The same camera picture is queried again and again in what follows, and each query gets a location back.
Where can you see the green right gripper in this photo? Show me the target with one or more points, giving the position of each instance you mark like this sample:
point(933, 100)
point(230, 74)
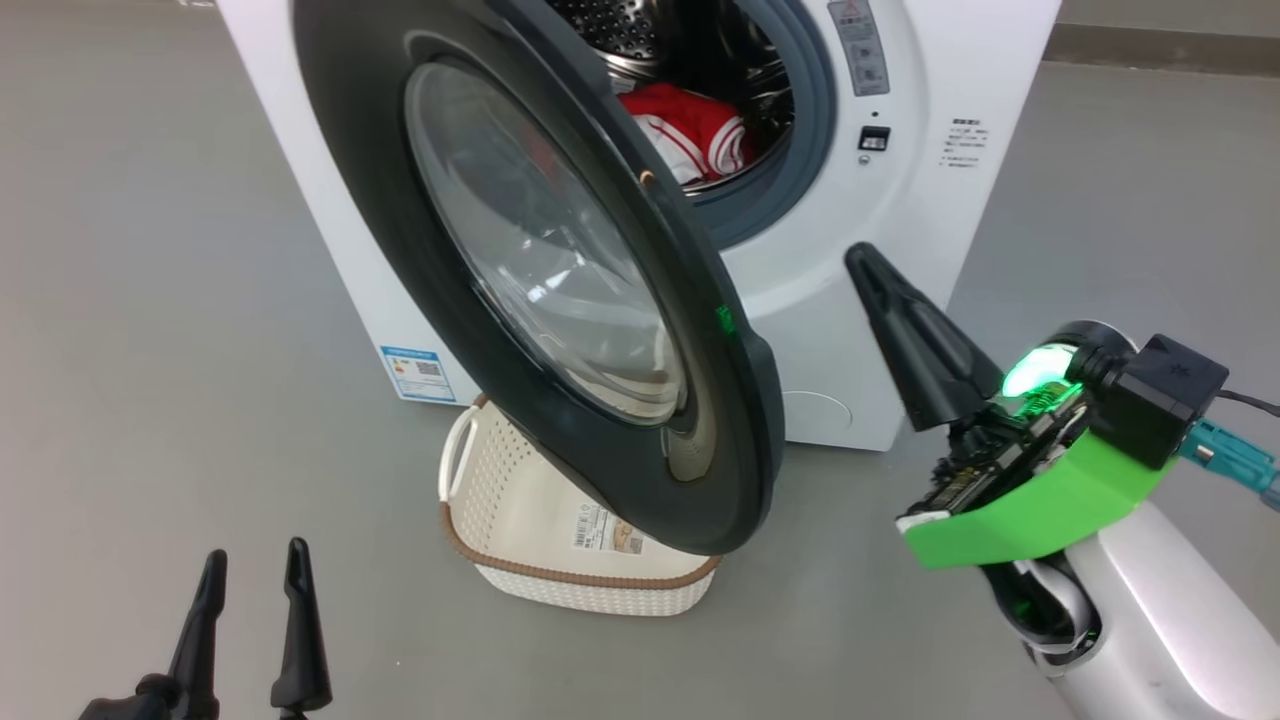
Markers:
point(1040, 510)

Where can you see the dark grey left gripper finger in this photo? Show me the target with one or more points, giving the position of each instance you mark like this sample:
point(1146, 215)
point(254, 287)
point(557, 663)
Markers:
point(300, 650)
point(200, 650)

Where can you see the red garment with white stripes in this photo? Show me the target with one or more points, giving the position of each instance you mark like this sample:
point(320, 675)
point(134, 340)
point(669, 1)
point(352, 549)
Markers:
point(690, 110)

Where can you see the washing machine round door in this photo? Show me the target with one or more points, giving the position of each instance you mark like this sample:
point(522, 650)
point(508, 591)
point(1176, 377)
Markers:
point(360, 150)

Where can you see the white front-load washing machine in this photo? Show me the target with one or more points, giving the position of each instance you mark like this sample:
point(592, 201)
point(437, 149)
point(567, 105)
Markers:
point(900, 250)

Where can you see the black door latch socket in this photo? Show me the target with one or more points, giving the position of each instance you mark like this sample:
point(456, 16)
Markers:
point(874, 138)

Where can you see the grey rubber door gasket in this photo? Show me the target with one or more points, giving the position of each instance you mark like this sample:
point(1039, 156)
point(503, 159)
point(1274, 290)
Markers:
point(815, 120)

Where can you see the stainless steel washing machine drum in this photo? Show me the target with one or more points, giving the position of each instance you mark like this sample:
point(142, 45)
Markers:
point(620, 25)

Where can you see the round white filter cover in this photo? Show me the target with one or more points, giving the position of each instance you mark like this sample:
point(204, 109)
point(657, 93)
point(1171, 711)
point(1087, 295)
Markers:
point(818, 414)

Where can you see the cream perforated laundry basket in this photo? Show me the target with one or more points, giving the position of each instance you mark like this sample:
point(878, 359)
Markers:
point(520, 520)

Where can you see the blue energy label sticker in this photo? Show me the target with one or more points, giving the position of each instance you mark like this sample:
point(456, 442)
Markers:
point(412, 374)

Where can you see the grey warning sticker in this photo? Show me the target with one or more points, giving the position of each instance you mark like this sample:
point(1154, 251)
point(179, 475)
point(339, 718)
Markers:
point(860, 50)

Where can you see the basket product label sticker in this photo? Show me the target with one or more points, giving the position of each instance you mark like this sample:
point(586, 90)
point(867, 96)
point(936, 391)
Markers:
point(605, 530)

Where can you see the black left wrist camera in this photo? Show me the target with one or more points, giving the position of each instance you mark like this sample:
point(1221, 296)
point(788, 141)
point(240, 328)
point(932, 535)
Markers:
point(130, 705)

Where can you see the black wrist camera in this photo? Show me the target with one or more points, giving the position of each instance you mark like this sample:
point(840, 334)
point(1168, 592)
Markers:
point(1165, 395)
point(130, 705)

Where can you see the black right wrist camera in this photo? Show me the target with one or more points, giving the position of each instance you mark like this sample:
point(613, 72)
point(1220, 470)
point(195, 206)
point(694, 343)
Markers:
point(1165, 395)

